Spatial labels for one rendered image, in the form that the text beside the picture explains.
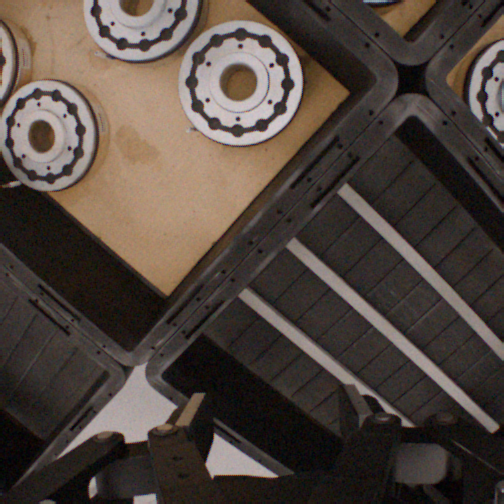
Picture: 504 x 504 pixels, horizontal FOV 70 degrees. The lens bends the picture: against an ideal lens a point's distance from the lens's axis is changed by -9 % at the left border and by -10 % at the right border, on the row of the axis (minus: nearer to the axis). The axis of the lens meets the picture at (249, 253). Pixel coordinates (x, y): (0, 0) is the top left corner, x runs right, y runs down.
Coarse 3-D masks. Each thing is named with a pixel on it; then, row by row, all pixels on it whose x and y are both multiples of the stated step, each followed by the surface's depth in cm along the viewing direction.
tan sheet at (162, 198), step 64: (0, 0) 32; (64, 64) 34; (128, 64) 33; (128, 128) 35; (64, 192) 38; (128, 192) 37; (192, 192) 37; (256, 192) 36; (128, 256) 39; (192, 256) 38
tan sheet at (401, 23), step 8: (408, 0) 30; (416, 0) 30; (424, 0) 30; (432, 0) 29; (400, 8) 30; (408, 8) 30; (416, 8) 30; (424, 8) 30; (384, 16) 30; (392, 16) 30; (400, 16) 30; (408, 16) 30; (416, 16) 30; (392, 24) 31; (400, 24) 30; (408, 24) 30; (400, 32) 31
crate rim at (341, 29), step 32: (320, 0) 22; (352, 32) 22; (384, 64) 23; (384, 96) 23; (352, 128) 24; (320, 160) 25; (288, 192) 26; (256, 224) 27; (0, 256) 29; (224, 256) 28; (32, 288) 30; (192, 288) 28; (160, 320) 30; (128, 352) 31
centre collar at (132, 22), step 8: (112, 0) 28; (120, 0) 29; (160, 0) 28; (112, 8) 29; (120, 8) 29; (152, 8) 28; (160, 8) 28; (120, 16) 29; (128, 16) 29; (136, 16) 29; (144, 16) 29; (152, 16) 29; (160, 16) 29; (128, 24) 29; (136, 24) 29; (144, 24) 29; (152, 24) 29
